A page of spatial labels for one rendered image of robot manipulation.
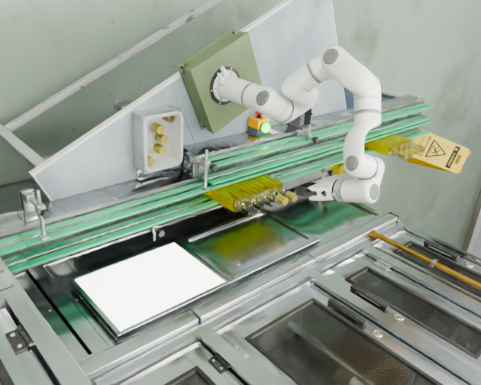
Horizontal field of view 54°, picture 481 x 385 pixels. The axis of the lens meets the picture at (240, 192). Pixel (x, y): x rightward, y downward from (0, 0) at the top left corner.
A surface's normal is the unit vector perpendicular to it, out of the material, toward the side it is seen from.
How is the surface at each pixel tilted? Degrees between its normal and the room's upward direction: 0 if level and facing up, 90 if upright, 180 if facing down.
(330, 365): 90
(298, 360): 90
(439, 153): 75
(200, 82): 2
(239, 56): 2
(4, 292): 90
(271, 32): 0
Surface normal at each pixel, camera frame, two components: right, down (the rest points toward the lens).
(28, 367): 0.06, -0.90
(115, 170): 0.66, 0.36
